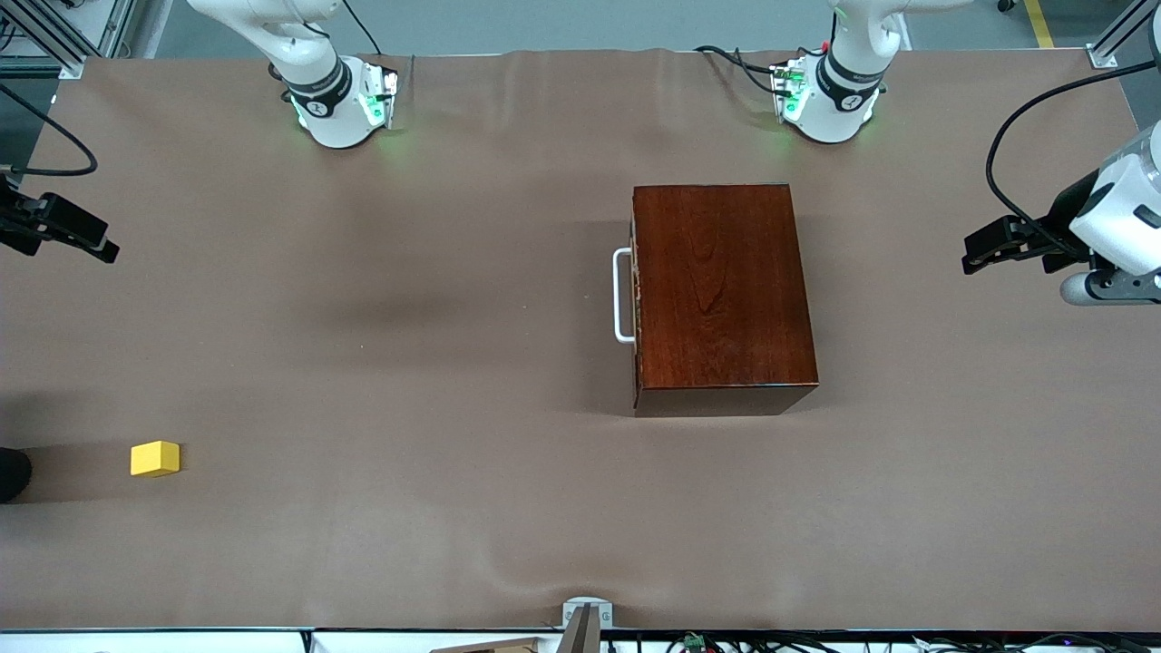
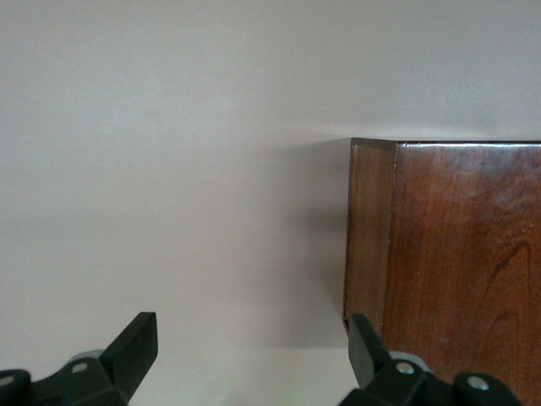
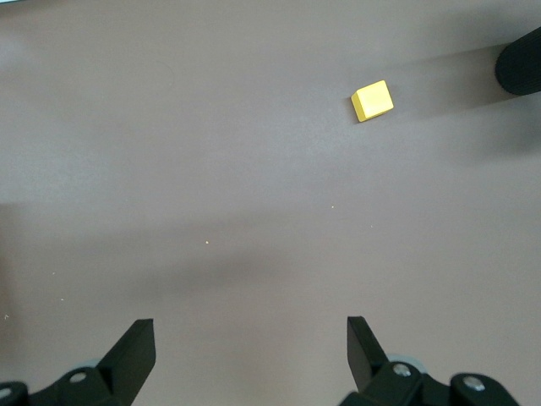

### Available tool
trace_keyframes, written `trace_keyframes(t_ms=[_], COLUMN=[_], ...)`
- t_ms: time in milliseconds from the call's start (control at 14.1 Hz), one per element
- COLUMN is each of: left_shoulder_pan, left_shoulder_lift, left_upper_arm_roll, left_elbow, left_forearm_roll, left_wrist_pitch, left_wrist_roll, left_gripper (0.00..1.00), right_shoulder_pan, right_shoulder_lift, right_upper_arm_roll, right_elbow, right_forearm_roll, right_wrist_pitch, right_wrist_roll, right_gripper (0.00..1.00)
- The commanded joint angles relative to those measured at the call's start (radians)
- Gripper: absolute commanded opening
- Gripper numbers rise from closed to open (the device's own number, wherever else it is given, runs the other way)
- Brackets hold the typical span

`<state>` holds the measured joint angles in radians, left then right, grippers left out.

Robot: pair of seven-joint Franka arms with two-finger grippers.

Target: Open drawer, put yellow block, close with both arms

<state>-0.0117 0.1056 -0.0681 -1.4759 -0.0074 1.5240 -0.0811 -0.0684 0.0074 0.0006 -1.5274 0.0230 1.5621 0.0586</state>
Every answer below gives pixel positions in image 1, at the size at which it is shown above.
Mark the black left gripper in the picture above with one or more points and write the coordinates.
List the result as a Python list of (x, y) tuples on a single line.
[(1063, 219)]

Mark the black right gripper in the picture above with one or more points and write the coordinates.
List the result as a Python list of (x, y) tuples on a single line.
[(13, 227)]

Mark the yellow block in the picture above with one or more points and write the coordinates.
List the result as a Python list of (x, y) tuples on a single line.
[(154, 458)]

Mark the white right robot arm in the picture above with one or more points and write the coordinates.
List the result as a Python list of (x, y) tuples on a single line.
[(326, 118)]

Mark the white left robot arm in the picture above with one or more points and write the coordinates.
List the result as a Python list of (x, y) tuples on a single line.
[(848, 109)]

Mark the black round object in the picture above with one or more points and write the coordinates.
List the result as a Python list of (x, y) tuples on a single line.
[(11, 476)]

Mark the dark brown wooden cabinet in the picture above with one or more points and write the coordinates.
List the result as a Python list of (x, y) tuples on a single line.
[(726, 299)]

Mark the brown table mat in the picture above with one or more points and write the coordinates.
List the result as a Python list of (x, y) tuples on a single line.
[(363, 544)]

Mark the light wooden board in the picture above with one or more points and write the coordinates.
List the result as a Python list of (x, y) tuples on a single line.
[(494, 647)]

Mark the aluminium frame with shelf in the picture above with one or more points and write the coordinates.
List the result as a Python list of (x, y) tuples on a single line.
[(54, 41)]

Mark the aluminium frame profile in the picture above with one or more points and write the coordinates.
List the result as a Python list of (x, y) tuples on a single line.
[(1125, 20)]

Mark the silver metal bracket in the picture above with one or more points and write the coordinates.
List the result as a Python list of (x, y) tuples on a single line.
[(588, 606)]

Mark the grey mounting post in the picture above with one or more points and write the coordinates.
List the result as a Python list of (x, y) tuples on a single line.
[(580, 635)]

